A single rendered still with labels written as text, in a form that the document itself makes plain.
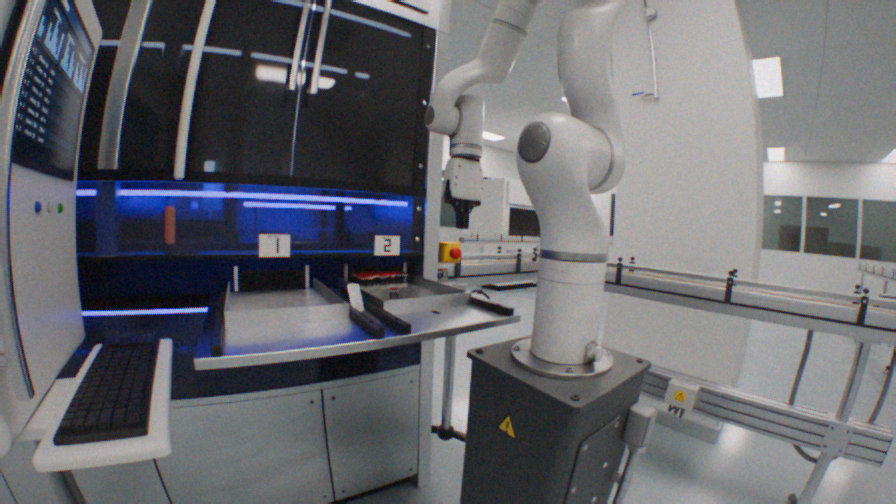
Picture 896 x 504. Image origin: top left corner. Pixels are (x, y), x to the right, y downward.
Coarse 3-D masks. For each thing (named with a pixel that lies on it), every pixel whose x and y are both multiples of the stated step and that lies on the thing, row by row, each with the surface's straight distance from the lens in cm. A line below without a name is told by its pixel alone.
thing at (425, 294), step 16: (400, 288) 107; (416, 288) 107; (432, 288) 104; (448, 288) 97; (384, 304) 76; (400, 304) 77; (416, 304) 80; (432, 304) 82; (448, 304) 85; (464, 304) 88
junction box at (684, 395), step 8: (672, 384) 144; (680, 384) 144; (688, 384) 146; (672, 392) 145; (680, 392) 144; (688, 392) 143; (696, 392) 143; (664, 400) 148; (672, 400) 146; (680, 400) 145; (688, 400) 144; (688, 408) 146
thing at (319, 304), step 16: (320, 288) 96; (240, 304) 88; (256, 304) 87; (272, 304) 87; (288, 304) 86; (304, 304) 86; (320, 304) 85; (336, 304) 72; (240, 320) 70; (256, 320) 70; (272, 320) 70; (288, 320) 70; (304, 320) 71; (320, 320) 72
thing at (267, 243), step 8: (264, 240) 93; (272, 240) 93; (280, 240) 93; (288, 240) 94; (264, 248) 93; (272, 248) 93; (280, 248) 94; (288, 248) 94; (264, 256) 93; (272, 256) 94; (280, 256) 94; (288, 256) 94
